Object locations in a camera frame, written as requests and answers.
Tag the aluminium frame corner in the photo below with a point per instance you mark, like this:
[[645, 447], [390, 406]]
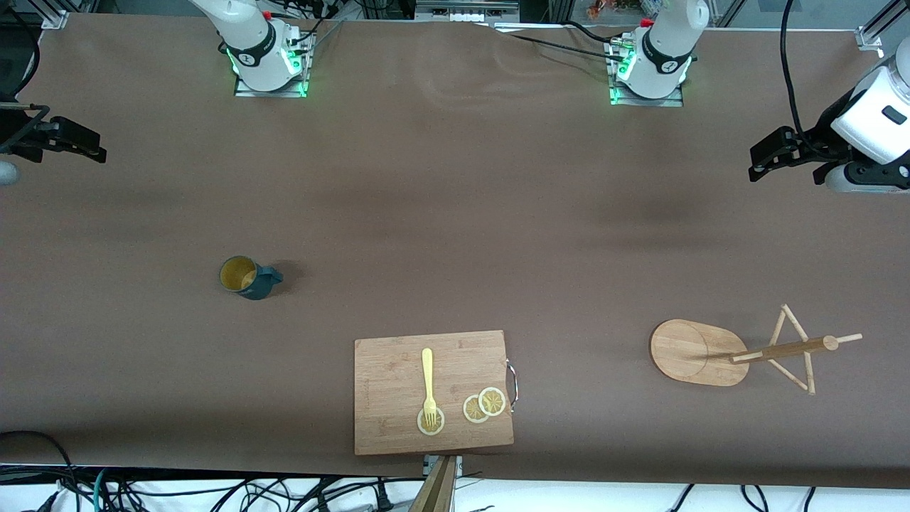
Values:
[[55, 19], [870, 37]]

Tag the wooden mug rack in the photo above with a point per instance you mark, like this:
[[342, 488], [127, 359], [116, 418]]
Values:
[[686, 352]]

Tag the grey metal device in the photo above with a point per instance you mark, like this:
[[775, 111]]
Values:
[[466, 11]]

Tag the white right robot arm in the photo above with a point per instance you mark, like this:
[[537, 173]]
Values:
[[249, 43]]

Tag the teal ribbed mug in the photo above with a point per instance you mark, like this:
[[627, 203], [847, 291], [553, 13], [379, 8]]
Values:
[[249, 281]]

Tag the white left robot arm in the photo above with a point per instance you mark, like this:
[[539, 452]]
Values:
[[665, 43]]

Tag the small metal bracket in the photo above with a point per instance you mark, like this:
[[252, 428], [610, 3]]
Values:
[[458, 466]]

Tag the wooden post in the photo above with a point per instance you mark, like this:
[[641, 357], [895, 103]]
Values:
[[437, 491]]

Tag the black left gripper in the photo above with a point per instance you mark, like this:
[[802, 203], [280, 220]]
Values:
[[812, 144]]

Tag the lemon slice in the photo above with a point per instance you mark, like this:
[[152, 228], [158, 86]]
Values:
[[431, 429], [470, 411], [492, 401]]

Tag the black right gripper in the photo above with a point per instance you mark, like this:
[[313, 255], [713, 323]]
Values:
[[15, 133]]

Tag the yellow plastic fork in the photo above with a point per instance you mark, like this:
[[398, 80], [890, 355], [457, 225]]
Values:
[[427, 370]]

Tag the bamboo cutting board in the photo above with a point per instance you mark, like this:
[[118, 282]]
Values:
[[391, 398]]

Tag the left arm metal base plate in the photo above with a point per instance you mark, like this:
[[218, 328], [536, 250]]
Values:
[[675, 101]]

